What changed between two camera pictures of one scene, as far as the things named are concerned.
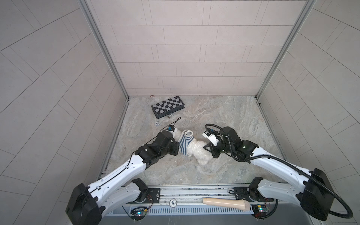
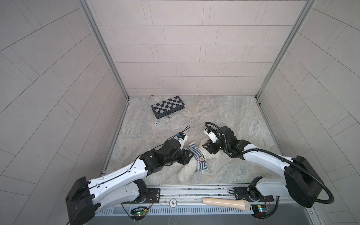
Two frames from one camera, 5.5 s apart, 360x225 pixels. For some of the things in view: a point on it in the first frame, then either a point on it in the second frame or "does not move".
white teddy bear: x=199 y=149 → x=187 y=173
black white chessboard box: x=167 y=107 does not move
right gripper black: x=215 y=154 does not move
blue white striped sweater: x=186 y=137 → x=199 y=156
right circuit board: x=259 y=211 does not move
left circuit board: x=138 y=213 does not move
